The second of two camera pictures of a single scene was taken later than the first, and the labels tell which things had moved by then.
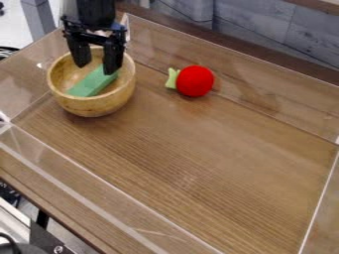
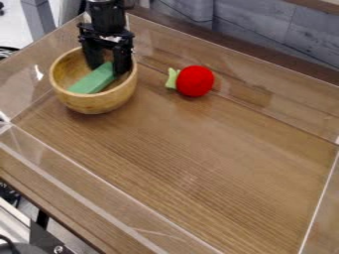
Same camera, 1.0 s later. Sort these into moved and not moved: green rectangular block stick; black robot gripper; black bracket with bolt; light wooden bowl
Moved: black robot gripper
Not moved: light wooden bowl; black bracket with bolt; green rectangular block stick
